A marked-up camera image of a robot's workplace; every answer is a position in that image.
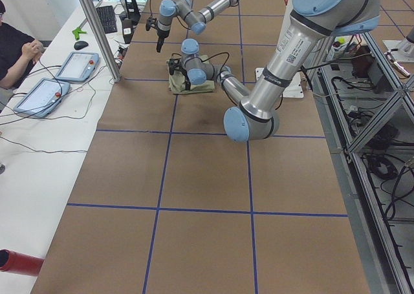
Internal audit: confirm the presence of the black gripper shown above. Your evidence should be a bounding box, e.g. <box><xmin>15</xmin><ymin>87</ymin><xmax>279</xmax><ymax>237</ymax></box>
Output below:
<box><xmin>156</xmin><ymin>24</ymin><xmax>170</xmax><ymax>52</ymax></box>
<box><xmin>180</xmin><ymin>65</ymin><xmax>190</xmax><ymax>90</ymax></box>

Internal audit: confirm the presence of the olive green long-sleeve shirt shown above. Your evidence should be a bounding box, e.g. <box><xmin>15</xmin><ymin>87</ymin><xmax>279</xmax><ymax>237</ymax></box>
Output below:
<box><xmin>168</xmin><ymin>53</ymin><xmax>220</xmax><ymax>94</ymax></box>

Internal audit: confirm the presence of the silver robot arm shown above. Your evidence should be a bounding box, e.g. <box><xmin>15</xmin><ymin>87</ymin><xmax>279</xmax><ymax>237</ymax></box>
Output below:
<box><xmin>155</xmin><ymin>0</ymin><xmax>240</xmax><ymax>52</ymax></box>
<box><xmin>181</xmin><ymin>0</ymin><xmax>380</xmax><ymax>142</ymax></box>

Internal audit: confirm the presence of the black keyboard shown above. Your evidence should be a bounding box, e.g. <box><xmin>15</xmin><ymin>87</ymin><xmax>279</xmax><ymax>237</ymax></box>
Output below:
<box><xmin>96</xmin><ymin>5</ymin><xmax>117</xmax><ymax>34</ymax></box>

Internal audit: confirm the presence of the black computer mouse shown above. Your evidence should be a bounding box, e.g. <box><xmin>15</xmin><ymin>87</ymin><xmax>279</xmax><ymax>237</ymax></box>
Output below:
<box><xmin>73</xmin><ymin>41</ymin><xmax>89</xmax><ymax>50</ymax></box>

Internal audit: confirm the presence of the green plastic clip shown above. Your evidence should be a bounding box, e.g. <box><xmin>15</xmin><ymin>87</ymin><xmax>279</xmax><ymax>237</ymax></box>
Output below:
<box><xmin>72</xmin><ymin>27</ymin><xmax>87</xmax><ymax>41</ymax></box>

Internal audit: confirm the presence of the far teach pendant tablet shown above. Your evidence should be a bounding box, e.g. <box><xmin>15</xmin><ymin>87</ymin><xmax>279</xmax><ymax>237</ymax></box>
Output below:
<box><xmin>55</xmin><ymin>51</ymin><xmax>100</xmax><ymax>83</ymax></box>

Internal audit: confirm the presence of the teach pendant tablet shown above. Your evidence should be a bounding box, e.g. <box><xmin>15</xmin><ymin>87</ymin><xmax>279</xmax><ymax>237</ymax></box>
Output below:
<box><xmin>13</xmin><ymin>78</ymin><xmax>71</xmax><ymax>118</ymax></box>
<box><xmin>55</xmin><ymin>51</ymin><xmax>100</xmax><ymax>83</ymax></box>

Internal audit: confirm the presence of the near teach pendant tablet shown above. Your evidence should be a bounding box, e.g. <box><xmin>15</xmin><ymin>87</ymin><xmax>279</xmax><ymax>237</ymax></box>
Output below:
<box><xmin>13</xmin><ymin>78</ymin><xmax>71</xmax><ymax>118</ymax></box>

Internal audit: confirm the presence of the seated person in black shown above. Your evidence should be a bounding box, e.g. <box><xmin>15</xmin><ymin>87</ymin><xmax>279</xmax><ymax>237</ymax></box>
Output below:
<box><xmin>1</xmin><ymin>1</ymin><xmax>45</xmax><ymax>89</ymax></box>

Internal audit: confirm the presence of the red cylinder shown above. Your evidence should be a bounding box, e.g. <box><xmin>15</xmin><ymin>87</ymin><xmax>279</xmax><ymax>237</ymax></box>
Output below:
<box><xmin>1</xmin><ymin>249</ymin><xmax>44</xmax><ymax>277</ymax></box>

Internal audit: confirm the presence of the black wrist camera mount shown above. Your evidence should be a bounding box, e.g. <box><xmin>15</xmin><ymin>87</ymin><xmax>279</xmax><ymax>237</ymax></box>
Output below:
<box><xmin>146</xmin><ymin>16</ymin><xmax>158</xmax><ymax>31</ymax></box>
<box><xmin>168</xmin><ymin>58</ymin><xmax>182</xmax><ymax>76</ymax></box>

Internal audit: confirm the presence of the aluminium frame post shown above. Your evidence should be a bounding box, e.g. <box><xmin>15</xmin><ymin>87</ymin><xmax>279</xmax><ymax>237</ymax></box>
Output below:
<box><xmin>79</xmin><ymin>0</ymin><xmax>120</xmax><ymax>83</ymax></box>

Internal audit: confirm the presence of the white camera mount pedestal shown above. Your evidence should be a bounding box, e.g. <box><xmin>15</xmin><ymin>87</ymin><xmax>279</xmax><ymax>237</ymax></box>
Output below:
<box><xmin>251</xmin><ymin>0</ymin><xmax>311</xmax><ymax>101</ymax></box>

